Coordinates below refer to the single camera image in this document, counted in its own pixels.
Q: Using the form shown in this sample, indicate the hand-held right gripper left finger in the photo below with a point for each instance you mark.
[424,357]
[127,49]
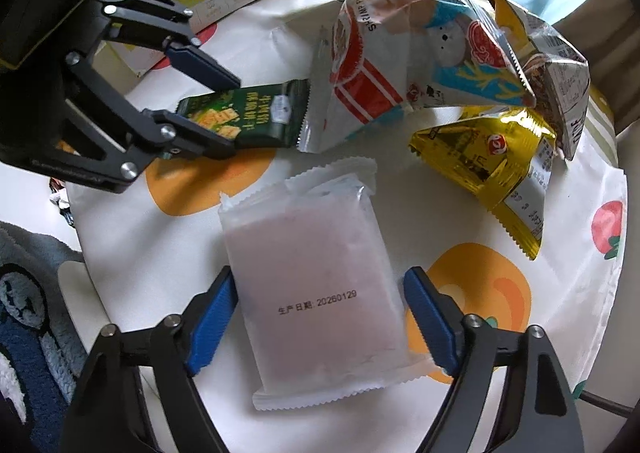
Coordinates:
[210,328]

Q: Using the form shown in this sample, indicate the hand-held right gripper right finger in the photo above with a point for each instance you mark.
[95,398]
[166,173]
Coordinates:
[430,323]

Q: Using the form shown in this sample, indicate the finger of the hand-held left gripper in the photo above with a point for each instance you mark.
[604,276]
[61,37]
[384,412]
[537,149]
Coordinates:
[200,63]
[195,140]

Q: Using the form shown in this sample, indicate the dark green cracker packet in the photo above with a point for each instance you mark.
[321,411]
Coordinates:
[265,118]

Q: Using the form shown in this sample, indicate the pale translucent snack packet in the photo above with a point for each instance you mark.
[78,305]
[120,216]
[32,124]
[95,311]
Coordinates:
[310,258]

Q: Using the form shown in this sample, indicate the gold snack packet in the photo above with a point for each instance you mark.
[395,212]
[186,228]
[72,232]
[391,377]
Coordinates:
[475,158]

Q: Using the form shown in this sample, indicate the white red chip bag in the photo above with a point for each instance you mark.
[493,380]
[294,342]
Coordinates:
[380,58]

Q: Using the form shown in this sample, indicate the blue grey shaggy rug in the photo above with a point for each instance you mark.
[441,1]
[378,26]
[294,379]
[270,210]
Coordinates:
[30,358]

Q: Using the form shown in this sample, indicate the fruit printed white tablecloth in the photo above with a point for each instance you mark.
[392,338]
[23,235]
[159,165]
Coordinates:
[565,193]

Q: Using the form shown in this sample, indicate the grey silver snack packet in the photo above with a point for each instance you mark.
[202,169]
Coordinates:
[560,83]

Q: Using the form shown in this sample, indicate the brown curtain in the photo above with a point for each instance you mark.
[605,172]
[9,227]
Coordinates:
[600,48]

